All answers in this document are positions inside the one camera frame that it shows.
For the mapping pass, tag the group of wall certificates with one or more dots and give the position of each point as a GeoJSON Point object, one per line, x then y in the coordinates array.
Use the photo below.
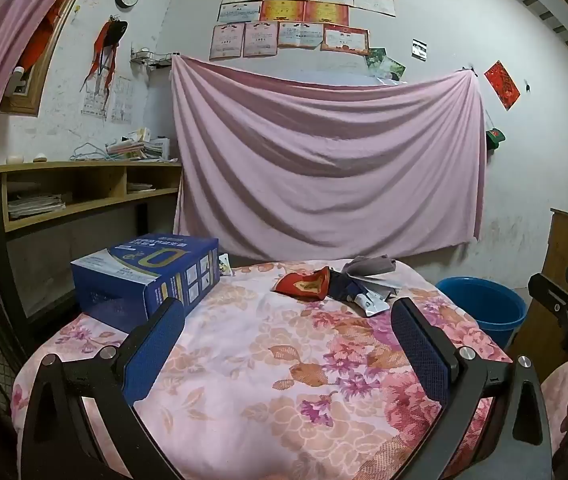
{"type": "Point", "coordinates": [289, 20]}

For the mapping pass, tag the red wall poster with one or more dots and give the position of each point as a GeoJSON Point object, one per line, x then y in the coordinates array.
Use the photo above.
{"type": "Point", "coordinates": [502, 85]}

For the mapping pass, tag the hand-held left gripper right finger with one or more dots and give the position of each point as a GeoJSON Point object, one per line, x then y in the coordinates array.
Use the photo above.
{"type": "Point", "coordinates": [418, 350]}

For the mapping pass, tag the red wrapper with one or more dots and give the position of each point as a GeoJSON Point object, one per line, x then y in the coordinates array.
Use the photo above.
{"type": "Point", "coordinates": [299, 284]}

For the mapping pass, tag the blue plastic bucket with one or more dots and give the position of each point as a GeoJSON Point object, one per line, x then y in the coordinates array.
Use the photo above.
{"type": "Point", "coordinates": [478, 305]}

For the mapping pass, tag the grey crumpled paper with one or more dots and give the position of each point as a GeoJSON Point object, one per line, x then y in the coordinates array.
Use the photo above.
{"type": "Point", "coordinates": [368, 266]}

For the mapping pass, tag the green wall photos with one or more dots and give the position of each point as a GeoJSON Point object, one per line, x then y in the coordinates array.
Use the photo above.
{"type": "Point", "coordinates": [386, 64]}

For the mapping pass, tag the paper wall calendar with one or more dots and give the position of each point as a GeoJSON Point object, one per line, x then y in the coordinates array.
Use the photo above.
{"type": "Point", "coordinates": [121, 102]}

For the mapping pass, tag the small white packet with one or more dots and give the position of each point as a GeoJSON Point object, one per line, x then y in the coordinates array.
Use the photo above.
{"type": "Point", "coordinates": [225, 265]}

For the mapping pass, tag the stack of books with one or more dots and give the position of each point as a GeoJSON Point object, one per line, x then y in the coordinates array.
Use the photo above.
{"type": "Point", "coordinates": [139, 149]}

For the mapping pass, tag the pink hanging sheet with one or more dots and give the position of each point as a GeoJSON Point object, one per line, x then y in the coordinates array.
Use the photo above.
{"type": "Point", "coordinates": [324, 160]}

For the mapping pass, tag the wooden shelf desk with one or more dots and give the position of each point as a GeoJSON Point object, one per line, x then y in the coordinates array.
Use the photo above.
{"type": "Point", "coordinates": [79, 200]}

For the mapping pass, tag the dark blue wrapper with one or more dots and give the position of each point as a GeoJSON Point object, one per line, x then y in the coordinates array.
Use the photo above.
{"type": "Point", "coordinates": [343, 286]}

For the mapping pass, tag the wooden window frame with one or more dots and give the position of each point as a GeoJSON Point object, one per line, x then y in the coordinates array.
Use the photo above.
{"type": "Point", "coordinates": [39, 100]}

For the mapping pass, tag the pile of papers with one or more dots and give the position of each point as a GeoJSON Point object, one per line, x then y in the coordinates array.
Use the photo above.
{"type": "Point", "coordinates": [36, 205]}

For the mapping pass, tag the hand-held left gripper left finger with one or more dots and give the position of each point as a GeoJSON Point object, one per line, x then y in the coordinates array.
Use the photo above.
{"type": "Point", "coordinates": [154, 350]}

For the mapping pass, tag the small black-white wall photo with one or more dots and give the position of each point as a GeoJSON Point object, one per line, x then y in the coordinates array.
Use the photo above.
{"type": "Point", "coordinates": [419, 49]}

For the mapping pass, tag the floral blanket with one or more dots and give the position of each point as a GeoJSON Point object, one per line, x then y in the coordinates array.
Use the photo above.
{"type": "Point", "coordinates": [274, 360]}

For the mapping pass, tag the green cap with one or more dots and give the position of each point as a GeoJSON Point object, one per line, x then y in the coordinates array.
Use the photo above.
{"type": "Point", "coordinates": [494, 139]}

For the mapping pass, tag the red hanging kite ornament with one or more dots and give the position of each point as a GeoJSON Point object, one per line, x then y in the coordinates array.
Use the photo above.
{"type": "Point", "coordinates": [106, 45]}

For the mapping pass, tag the blue cardboard box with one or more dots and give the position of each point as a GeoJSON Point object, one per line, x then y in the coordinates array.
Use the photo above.
{"type": "Point", "coordinates": [134, 280]}

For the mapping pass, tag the wooden cabinet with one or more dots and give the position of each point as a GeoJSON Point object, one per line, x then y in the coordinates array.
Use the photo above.
{"type": "Point", "coordinates": [563, 245]}

